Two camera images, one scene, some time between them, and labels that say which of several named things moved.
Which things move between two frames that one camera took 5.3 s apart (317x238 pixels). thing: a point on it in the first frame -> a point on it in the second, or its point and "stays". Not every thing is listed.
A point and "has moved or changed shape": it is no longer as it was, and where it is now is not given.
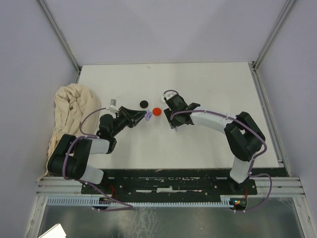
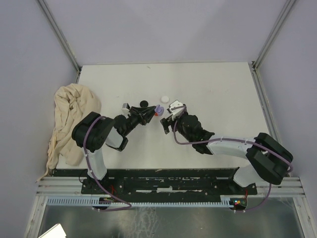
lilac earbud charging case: x=148 y=115 has moved or changed shape
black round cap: x=143 y=104 stays
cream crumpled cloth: x=78 y=111 stays
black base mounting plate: x=202 y=182 stays
